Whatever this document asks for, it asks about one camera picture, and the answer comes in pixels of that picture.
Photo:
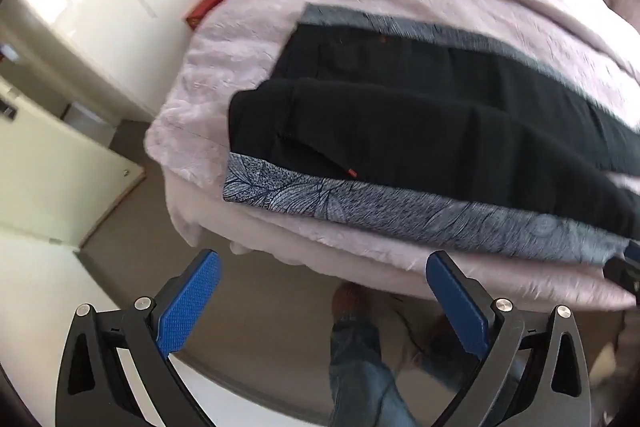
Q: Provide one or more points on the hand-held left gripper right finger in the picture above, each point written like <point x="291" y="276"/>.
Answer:
<point x="457" y="302"/>

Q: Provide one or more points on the cream door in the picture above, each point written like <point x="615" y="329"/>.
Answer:
<point x="60" y="167"/>

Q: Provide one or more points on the red box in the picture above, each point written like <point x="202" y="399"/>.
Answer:
<point x="207" y="4"/>

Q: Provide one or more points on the person's leg in jeans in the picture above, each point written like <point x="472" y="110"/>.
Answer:
<point x="360" y="367"/>

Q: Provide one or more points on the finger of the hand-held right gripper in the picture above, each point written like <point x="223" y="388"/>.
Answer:
<point x="622" y="277"/>
<point x="633" y="252"/>

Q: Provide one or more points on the black pants with grey band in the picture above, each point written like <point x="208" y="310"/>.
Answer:
<point x="400" y="132"/>

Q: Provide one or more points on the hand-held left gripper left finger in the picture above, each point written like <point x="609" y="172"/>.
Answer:
<point x="190" y="302"/>

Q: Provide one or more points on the embossed lilac bed blanket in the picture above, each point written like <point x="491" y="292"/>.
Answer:
<point x="215" y="72"/>

